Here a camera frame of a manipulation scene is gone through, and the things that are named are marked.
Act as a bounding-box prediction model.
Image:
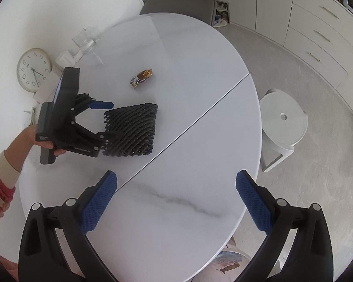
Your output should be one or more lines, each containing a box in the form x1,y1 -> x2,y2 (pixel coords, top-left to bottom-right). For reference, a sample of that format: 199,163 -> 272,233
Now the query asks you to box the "small white box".
55,51 -> 77,67

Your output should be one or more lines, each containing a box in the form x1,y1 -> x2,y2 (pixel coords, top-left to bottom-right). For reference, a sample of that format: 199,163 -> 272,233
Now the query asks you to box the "white wall clock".
17,48 -> 52,92

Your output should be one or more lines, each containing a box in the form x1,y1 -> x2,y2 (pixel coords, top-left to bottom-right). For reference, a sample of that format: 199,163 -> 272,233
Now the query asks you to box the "clear glass container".
72,26 -> 102,55

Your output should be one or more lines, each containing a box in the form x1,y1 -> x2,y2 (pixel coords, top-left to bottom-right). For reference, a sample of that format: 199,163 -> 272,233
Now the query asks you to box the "white drawer cabinet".
284,0 -> 353,90

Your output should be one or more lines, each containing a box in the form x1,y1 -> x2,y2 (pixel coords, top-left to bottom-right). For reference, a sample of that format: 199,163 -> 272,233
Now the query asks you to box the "person's pink clothing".
0,253 -> 20,282

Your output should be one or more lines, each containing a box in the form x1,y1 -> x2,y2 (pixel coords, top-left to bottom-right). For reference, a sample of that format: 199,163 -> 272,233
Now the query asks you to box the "grey dining chair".
139,0 -> 217,27

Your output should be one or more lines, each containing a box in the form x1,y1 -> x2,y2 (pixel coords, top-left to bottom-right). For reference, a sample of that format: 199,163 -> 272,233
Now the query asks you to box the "grey round stool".
259,89 -> 309,172

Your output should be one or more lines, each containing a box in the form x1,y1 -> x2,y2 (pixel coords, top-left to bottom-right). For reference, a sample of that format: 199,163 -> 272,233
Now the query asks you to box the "person's left hand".
16,125 -> 67,157

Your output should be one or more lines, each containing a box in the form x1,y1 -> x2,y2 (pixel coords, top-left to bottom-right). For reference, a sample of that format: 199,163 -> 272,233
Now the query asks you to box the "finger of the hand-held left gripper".
56,123 -> 124,157
71,93 -> 115,121

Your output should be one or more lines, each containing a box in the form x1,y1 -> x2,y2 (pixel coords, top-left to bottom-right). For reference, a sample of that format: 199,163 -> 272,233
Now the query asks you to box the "person's left forearm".
0,137 -> 33,238

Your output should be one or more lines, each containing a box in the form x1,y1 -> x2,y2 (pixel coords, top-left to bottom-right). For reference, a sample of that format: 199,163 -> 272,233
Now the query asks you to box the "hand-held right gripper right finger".
236,169 -> 333,282

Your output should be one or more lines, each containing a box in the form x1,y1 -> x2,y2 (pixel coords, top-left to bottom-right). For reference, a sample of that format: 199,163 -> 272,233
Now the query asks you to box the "brown candy wrapper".
130,69 -> 153,89

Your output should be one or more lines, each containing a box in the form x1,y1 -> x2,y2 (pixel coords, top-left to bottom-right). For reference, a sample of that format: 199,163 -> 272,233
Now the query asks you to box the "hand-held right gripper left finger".
18,170 -> 118,282

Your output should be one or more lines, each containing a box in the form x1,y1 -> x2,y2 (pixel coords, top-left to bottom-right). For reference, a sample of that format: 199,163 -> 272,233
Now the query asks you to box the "white trash bin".
213,236 -> 252,282

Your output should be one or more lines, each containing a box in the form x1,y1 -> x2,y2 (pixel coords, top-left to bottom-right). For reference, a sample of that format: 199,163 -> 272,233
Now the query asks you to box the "white tall cupboard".
160,0 -> 294,47

